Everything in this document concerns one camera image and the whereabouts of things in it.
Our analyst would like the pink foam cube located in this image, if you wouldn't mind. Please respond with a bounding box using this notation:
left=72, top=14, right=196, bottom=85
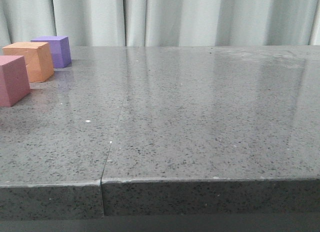
left=0, top=56, right=31, bottom=107

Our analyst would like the white pleated curtain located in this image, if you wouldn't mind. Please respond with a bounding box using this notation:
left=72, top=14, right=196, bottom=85
left=0, top=0, right=320, bottom=47

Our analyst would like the purple foam cube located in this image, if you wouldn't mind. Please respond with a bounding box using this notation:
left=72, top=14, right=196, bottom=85
left=31, top=36, right=72, bottom=68

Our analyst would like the orange foam cube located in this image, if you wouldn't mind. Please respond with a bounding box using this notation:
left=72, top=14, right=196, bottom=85
left=2, top=42, right=54, bottom=83

